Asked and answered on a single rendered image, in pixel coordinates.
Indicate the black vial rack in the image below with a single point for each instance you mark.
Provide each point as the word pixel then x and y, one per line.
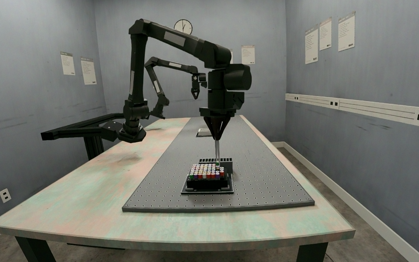
pixel 208 184

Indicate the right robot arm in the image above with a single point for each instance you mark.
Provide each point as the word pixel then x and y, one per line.
pixel 224 76

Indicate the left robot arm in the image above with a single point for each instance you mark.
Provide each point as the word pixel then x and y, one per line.
pixel 162 100

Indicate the white tube carrier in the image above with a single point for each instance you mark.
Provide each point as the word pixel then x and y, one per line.
pixel 204 132

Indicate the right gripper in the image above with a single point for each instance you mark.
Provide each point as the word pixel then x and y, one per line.
pixel 215 113

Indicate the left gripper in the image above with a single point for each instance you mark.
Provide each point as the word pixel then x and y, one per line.
pixel 194 90

